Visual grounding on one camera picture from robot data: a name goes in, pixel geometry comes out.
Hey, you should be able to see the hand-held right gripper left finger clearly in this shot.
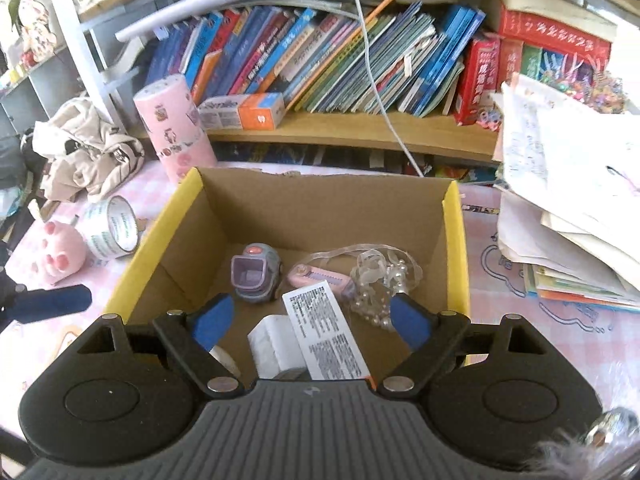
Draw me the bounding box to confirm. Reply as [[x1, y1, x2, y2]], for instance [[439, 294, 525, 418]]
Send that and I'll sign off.
[[75, 294, 245, 400]]

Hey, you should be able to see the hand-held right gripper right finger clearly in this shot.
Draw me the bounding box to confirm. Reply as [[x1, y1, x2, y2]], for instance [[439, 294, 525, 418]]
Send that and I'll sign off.
[[377, 294, 543, 401]]

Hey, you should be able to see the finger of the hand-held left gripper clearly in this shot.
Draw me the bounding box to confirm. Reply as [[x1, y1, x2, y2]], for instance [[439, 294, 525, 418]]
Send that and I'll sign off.
[[0, 284, 93, 328]]

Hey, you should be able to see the pearl bead string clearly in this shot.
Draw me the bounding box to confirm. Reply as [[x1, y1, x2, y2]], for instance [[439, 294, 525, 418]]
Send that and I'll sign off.
[[310, 244, 423, 333]]

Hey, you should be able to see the purple toy car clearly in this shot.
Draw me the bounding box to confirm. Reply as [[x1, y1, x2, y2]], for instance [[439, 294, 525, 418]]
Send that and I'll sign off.
[[230, 242, 283, 303]]

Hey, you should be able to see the white rectangular block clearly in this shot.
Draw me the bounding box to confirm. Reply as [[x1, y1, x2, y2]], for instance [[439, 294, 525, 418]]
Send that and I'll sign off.
[[247, 314, 307, 380]]

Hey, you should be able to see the white orange carton box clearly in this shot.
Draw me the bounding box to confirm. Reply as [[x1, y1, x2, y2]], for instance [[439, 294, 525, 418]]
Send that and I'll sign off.
[[281, 281, 375, 382]]

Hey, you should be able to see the pink utility knife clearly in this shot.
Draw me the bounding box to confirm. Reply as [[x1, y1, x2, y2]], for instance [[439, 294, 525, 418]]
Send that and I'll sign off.
[[286, 262, 357, 301]]

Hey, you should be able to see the yellow cardboard box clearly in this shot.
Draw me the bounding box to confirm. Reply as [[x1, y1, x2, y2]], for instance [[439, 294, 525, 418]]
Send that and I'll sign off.
[[102, 166, 472, 386]]

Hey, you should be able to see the pink checkered desktop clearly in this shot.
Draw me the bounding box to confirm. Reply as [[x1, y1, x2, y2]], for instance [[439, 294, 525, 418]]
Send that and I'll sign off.
[[0, 160, 640, 441]]

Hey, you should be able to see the pink plush toy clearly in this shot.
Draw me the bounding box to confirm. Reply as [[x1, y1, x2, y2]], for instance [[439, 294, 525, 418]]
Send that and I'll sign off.
[[41, 220, 87, 286]]

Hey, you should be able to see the clear printed tape roll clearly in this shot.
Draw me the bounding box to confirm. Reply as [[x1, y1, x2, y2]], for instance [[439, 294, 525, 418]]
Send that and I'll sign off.
[[82, 196, 142, 260]]

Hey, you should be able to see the dark bag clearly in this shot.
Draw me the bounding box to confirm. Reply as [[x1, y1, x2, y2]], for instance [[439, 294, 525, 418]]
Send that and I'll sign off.
[[0, 135, 36, 221]]

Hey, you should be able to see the beige cloth bag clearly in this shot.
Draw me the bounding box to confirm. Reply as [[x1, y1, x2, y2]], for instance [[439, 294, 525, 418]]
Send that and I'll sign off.
[[32, 97, 146, 203]]

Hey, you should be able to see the pink cylindrical tin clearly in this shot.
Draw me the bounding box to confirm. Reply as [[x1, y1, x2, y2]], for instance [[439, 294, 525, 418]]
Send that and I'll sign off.
[[133, 74, 219, 186]]

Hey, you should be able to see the white wooden bookshelf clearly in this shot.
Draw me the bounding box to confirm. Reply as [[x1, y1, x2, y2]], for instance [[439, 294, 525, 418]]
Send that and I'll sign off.
[[75, 0, 640, 166]]

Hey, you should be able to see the stack of papers and booklets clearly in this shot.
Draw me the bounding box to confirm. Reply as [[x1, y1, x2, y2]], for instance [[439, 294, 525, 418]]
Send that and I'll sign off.
[[492, 72, 640, 313]]

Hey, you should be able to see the side shelf unit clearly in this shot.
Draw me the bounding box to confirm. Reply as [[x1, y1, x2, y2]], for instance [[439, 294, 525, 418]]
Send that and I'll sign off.
[[0, 0, 126, 136]]

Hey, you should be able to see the orange white toothpaste box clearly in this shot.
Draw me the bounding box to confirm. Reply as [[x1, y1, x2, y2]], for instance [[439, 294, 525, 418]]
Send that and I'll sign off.
[[198, 92, 286, 131]]

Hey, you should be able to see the grey furry sleeve cuff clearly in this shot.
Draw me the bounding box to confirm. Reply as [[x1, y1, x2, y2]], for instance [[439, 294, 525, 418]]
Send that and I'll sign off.
[[530, 407, 640, 480]]

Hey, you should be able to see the red narrow book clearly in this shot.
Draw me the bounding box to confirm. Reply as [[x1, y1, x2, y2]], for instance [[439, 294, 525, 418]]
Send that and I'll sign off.
[[454, 35, 502, 126]]

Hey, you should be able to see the open grey book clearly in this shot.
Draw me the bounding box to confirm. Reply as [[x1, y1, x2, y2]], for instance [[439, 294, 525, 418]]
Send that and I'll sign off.
[[102, 35, 153, 88]]

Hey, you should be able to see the pink rabbit decoration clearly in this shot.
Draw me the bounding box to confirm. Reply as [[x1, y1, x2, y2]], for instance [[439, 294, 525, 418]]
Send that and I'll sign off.
[[15, 0, 51, 53]]

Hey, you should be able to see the colourful craft pile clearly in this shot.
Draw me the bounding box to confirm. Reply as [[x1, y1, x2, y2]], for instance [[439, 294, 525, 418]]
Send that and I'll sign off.
[[520, 52, 630, 113]]

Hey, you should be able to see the white lamp bar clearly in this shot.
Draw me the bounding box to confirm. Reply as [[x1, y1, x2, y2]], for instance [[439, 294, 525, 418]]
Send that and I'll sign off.
[[115, 0, 283, 41]]

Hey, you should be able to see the red thick dictionary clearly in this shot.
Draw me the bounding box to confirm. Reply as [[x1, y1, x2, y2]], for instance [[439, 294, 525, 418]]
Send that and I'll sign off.
[[500, 7, 613, 66]]

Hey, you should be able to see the white hanging cable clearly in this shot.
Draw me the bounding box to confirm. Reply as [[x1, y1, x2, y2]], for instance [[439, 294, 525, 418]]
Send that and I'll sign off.
[[344, 0, 426, 177]]

